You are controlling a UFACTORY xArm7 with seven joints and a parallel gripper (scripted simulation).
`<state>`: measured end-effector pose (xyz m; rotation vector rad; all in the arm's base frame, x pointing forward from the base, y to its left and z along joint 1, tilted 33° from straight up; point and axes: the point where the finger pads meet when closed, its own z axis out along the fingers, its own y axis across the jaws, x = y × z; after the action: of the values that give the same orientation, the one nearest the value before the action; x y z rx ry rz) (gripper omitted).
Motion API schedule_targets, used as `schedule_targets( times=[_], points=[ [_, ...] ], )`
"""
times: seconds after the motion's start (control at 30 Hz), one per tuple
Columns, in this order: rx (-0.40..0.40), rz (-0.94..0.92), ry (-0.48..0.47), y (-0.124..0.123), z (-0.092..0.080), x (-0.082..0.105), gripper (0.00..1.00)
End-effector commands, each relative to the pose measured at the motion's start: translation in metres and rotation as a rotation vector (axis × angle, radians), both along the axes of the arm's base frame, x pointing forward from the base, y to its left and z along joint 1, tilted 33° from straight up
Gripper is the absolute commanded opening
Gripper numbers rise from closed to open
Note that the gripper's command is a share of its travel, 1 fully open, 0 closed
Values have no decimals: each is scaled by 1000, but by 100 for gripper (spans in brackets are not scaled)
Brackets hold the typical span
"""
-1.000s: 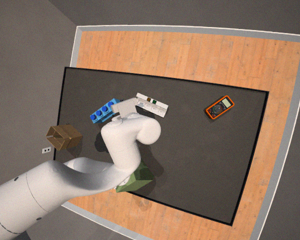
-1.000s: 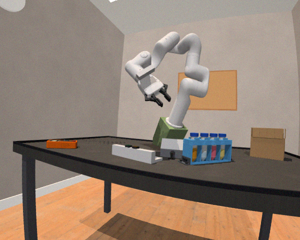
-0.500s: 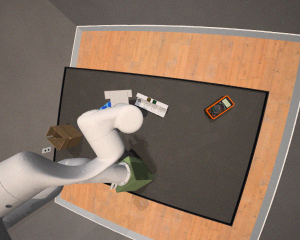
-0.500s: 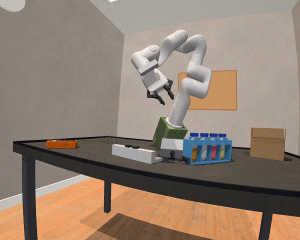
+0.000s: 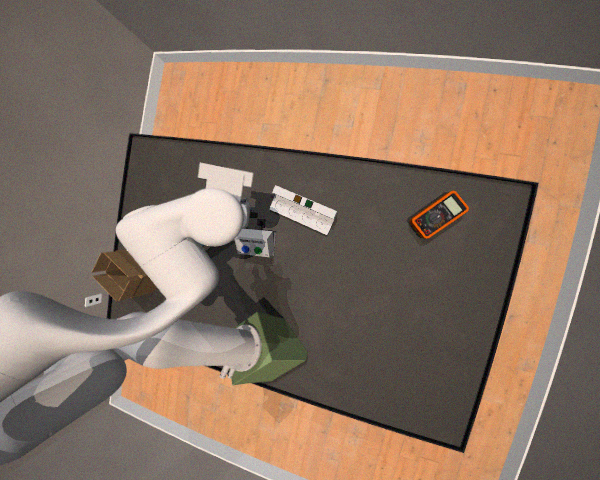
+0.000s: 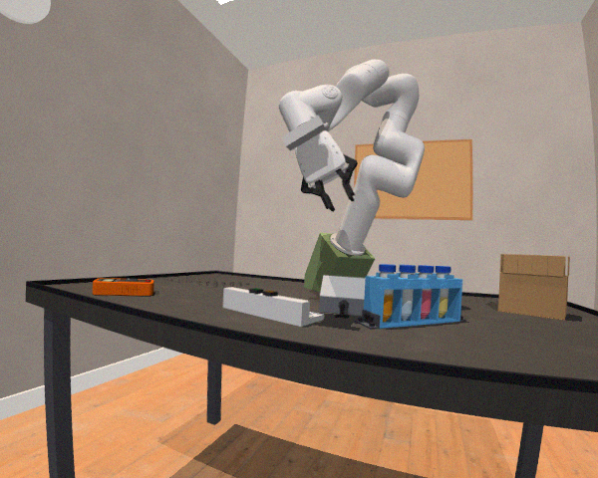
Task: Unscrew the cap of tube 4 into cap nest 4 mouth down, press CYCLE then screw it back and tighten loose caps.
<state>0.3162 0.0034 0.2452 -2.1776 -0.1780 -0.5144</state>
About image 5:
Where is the orange digital multimeter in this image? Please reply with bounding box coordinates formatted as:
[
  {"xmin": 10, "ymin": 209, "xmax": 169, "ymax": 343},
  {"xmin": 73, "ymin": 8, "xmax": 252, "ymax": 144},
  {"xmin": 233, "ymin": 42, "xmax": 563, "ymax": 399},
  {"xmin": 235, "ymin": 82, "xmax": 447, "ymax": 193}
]
[{"xmin": 409, "ymin": 191, "xmax": 469, "ymax": 239}]

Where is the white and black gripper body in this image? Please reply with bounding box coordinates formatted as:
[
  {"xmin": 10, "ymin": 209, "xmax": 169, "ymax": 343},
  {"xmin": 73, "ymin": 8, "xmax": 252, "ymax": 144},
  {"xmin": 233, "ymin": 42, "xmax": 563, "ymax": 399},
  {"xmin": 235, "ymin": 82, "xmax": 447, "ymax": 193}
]
[{"xmin": 241, "ymin": 203, "xmax": 250, "ymax": 229}]

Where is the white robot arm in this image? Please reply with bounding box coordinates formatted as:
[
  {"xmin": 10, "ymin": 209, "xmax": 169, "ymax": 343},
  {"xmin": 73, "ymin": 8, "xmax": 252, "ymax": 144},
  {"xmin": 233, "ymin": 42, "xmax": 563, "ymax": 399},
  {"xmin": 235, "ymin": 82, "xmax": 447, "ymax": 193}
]
[{"xmin": 0, "ymin": 163, "xmax": 262, "ymax": 465}]

